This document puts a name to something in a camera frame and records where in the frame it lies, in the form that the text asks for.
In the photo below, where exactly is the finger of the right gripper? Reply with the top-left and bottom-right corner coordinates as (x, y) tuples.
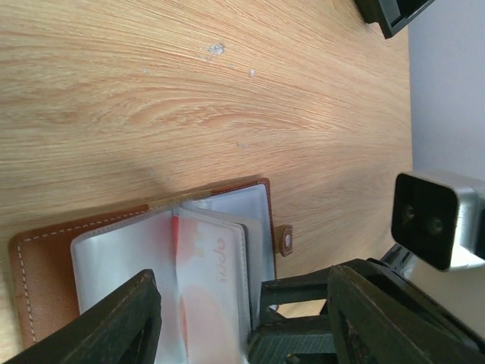
(248, 275), (337, 363)

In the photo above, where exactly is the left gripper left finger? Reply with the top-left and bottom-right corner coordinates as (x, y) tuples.
(8, 269), (161, 363)

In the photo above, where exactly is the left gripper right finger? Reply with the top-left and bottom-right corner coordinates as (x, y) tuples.
(328, 266), (484, 363)

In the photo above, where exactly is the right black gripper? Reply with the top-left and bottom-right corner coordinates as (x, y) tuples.
(367, 257), (484, 349)

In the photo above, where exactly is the brown leather card holder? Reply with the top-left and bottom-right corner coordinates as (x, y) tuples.
(8, 178), (293, 363)

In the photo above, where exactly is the red white card in holder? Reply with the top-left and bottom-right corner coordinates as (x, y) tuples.
(176, 210), (251, 363)

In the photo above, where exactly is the black bin right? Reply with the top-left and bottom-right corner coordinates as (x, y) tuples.
(354, 0), (434, 39)

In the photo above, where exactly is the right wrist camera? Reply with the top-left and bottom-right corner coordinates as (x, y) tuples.
(391, 170), (484, 271)

